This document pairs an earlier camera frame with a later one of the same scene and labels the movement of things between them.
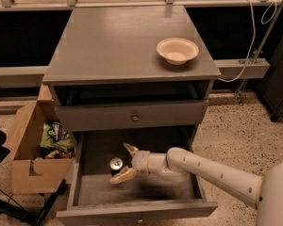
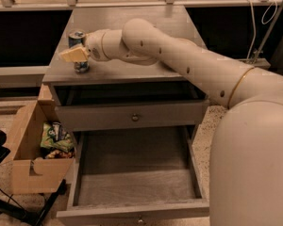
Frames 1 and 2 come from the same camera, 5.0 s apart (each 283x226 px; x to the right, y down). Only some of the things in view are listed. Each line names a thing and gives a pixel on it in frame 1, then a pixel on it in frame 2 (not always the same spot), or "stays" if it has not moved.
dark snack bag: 58,154 stays
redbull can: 115,166 -> 76,39
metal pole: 282,2 stays
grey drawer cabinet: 106,75 stays
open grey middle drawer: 141,200 stays
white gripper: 141,161 -> 93,47
